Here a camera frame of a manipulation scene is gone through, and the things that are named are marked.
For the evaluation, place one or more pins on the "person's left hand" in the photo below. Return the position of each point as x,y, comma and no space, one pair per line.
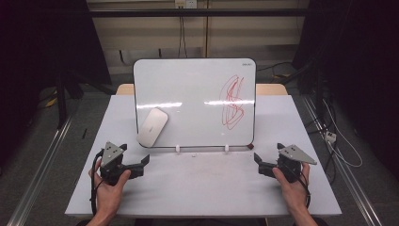
108,197

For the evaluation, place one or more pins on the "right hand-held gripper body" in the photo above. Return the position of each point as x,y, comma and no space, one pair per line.
295,153

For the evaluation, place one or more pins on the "person's right hand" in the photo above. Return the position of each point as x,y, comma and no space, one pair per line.
295,194

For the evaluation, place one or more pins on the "white whiteboard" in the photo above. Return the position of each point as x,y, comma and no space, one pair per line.
188,84

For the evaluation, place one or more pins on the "black horizontal bar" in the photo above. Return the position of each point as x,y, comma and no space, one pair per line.
141,12

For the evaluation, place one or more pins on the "black curtain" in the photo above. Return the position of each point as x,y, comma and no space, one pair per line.
360,47
37,47

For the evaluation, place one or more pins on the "black metal stand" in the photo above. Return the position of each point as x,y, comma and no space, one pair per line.
61,100

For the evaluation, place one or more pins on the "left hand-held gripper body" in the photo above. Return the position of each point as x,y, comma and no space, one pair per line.
111,155

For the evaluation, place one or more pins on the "small black floor object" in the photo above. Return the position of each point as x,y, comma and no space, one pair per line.
84,133

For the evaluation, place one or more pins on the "white whiteboard foot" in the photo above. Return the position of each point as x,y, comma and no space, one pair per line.
177,149
226,148

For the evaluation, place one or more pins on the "metal floor rail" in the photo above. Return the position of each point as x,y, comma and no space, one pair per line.
40,172
354,185

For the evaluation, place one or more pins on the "white whiteboard eraser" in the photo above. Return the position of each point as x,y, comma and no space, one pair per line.
152,127

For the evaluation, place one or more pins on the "small red cap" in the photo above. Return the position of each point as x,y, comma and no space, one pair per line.
250,146

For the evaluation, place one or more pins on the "white power strip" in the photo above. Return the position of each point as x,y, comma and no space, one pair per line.
330,137

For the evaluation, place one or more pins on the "white wall outlet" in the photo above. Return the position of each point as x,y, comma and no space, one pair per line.
185,3

